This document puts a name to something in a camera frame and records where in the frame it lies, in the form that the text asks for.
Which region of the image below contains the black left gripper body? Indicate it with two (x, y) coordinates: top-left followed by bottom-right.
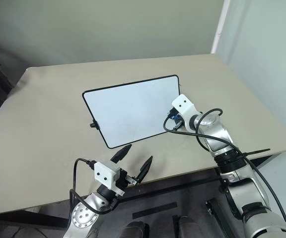
(115, 169), (138, 193)

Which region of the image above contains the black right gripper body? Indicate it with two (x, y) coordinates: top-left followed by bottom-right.
(167, 106), (185, 131)

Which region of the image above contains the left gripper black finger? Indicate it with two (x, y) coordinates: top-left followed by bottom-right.
(136, 155), (154, 184)
(110, 144), (133, 164)

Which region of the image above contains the black-framed whiteboard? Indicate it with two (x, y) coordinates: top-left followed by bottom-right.
(81, 74), (180, 150)

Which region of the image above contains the black tape strip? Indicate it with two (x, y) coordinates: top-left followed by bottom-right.
(132, 201), (178, 220)

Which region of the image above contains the dark rounded shape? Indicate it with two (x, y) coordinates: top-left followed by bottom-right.
(178, 216), (204, 238)
(126, 221), (150, 238)

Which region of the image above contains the black zip tie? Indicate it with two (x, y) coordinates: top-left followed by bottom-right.
(242, 148), (271, 158)

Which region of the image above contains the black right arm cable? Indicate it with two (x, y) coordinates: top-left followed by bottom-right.
(163, 107), (286, 225)

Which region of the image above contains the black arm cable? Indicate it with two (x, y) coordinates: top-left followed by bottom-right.
(163, 107), (286, 225)
(68, 158), (116, 215)

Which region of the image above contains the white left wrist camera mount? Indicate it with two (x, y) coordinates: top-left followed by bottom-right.
(94, 160), (124, 195)

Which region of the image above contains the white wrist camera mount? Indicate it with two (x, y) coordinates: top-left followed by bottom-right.
(94, 160), (124, 195)
(171, 94), (201, 131)

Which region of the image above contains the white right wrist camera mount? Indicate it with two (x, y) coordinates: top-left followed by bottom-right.
(171, 94), (201, 131)

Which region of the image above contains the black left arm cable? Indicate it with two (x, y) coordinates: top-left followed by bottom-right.
(68, 158), (116, 215)

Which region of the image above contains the black metal bracket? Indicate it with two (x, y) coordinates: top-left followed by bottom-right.
(205, 197), (224, 225)

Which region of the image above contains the white wall trunking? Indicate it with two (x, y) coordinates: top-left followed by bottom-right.
(210, 0), (231, 54)

